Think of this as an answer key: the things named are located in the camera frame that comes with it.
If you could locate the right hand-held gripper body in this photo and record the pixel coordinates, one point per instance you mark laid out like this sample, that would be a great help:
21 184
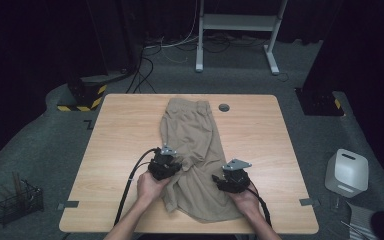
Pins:
236 180

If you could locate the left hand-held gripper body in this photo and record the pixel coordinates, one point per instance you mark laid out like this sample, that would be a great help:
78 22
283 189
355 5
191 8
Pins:
161 166

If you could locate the khaki shorts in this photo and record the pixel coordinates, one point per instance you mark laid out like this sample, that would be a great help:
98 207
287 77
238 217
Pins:
193 140

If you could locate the person's right hand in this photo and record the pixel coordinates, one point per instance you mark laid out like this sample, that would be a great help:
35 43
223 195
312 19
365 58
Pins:
248 201

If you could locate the person's left hand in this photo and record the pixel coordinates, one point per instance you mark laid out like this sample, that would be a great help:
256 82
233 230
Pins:
150 188

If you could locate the grey tape piece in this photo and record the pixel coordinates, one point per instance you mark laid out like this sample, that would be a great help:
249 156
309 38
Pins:
68 205
309 202

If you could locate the yellow black striped base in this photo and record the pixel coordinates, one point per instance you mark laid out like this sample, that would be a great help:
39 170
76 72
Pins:
86 96

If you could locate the white box appliance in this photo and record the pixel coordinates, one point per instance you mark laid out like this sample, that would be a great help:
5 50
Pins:
346 173

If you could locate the black floor base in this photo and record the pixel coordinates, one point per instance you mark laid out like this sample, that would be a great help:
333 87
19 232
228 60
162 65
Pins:
318 101

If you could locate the grey ribbed sheet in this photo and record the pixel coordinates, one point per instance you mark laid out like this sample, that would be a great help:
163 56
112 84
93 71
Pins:
360 220

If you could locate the white metal stand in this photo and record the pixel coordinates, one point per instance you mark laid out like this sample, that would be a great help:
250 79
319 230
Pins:
238 22

